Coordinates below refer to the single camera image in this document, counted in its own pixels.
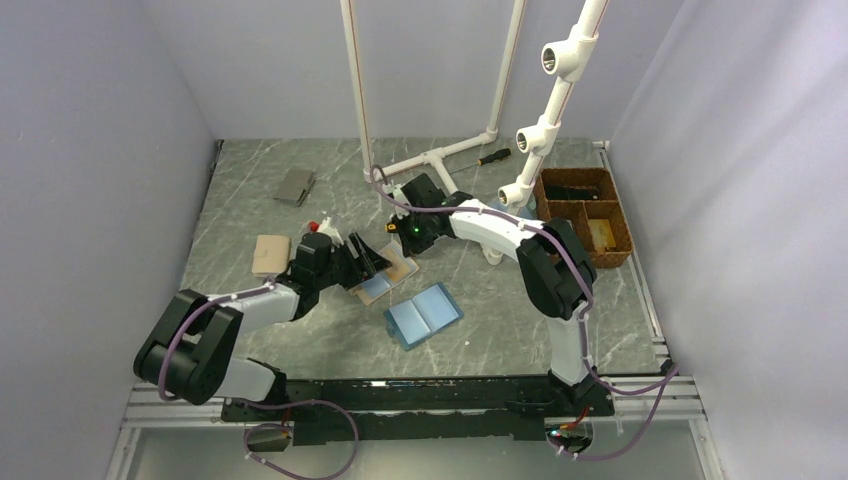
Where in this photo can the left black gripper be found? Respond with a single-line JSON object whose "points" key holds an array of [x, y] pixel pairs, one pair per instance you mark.
{"points": [[365, 265]]}

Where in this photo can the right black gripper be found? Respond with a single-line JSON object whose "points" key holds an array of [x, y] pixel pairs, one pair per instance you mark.
{"points": [[411, 246]]}

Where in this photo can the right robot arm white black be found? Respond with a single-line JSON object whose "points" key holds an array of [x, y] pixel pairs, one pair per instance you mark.
{"points": [[557, 273]]}

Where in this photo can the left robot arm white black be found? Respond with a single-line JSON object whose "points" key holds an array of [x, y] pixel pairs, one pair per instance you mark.
{"points": [[189, 354]]}

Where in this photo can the open blue card holder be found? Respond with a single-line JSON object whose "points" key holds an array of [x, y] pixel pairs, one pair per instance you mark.
{"points": [[417, 319]]}

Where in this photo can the tan card holder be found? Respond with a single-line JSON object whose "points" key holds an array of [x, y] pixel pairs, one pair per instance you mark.
{"points": [[271, 255]]}

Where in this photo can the grey card holder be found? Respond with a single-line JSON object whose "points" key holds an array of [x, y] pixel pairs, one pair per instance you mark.
{"points": [[295, 186]]}

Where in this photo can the black item in basket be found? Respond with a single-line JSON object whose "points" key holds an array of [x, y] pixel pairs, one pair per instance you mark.
{"points": [[572, 193]]}

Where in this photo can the brown wicker basket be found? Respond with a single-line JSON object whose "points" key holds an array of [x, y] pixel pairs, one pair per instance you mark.
{"points": [[579, 212]]}

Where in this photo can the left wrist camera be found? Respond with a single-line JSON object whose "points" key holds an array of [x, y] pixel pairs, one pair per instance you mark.
{"points": [[329, 226]]}

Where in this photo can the blue card holder behind post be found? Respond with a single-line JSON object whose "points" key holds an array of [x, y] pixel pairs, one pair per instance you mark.
{"points": [[523, 212]]}

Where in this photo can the white pvc pipe frame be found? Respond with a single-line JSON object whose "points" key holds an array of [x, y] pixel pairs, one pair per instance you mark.
{"points": [[433, 158]]}

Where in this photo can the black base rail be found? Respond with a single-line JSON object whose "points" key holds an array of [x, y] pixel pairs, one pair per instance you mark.
{"points": [[515, 406]]}

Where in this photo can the white pvc pipe post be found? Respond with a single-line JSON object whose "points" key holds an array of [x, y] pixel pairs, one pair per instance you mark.
{"points": [[566, 61]]}

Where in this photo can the aluminium frame rail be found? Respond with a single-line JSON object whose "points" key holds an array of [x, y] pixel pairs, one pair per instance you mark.
{"points": [[663, 397]]}

